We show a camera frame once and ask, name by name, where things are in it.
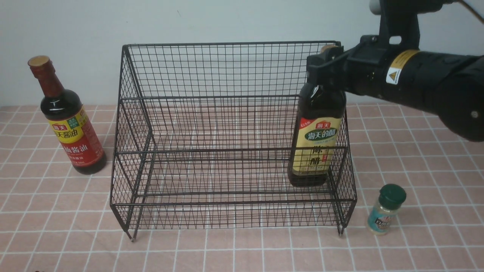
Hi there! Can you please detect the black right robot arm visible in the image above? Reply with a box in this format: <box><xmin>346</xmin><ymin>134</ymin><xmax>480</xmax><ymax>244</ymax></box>
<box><xmin>306</xmin><ymin>36</ymin><xmax>484</xmax><ymax>142</ymax></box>

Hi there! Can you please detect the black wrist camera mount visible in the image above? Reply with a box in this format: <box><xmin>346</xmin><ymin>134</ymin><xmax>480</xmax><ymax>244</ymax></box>
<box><xmin>369</xmin><ymin>0</ymin><xmax>454</xmax><ymax>49</ymax></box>

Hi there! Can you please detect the pink checkered tablecloth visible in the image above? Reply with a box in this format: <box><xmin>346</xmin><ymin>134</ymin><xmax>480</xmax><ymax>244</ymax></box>
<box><xmin>0</xmin><ymin>104</ymin><xmax>483</xmax><ymax>272</ymax></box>

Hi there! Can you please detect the yellow label vinegar bottle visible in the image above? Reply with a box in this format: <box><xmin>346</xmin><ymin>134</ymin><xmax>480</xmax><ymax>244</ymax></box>
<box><xmin>287</xmin><ymin>45</ymin><xmax>346</xmax><ymax>187</ymax></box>

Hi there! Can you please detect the black wire mesh shelf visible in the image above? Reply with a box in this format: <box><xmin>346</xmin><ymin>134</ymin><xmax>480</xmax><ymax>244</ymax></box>
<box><xmin>110</xmin><ymin>41</ymin><xmax>357</xmax><ymax>241</ymax></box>

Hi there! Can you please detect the red label soy sauce bottle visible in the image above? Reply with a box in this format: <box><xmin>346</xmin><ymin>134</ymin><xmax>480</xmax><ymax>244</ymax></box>
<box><xmin>28</xmin><ymin>55</ymin><xmax>107</xmax><ymax>175</ymax></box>

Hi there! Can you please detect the green cap seasoning bottle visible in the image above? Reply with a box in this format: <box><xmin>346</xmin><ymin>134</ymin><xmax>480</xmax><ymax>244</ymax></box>
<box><xmin>366</xmin><ymin>184</ymin><xmax>407</xmax><ymax>235</ymax></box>

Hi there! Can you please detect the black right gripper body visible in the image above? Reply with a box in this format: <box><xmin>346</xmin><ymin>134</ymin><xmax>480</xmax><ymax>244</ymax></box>
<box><xmin>306</xmin><ymin>36</ymin><xmax>397</xmax><ymax>99</ymax></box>

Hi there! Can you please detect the black camera cable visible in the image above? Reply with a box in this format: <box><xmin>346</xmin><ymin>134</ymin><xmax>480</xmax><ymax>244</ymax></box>
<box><xmin>456</xmin><ymin>0</ymin><xmax>484</xmax><ymax>24</ymax></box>

